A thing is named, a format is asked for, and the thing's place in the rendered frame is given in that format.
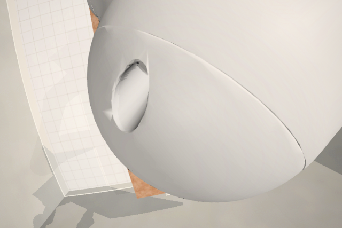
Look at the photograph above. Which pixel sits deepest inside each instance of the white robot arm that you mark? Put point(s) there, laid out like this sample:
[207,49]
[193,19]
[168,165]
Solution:
[216,100]

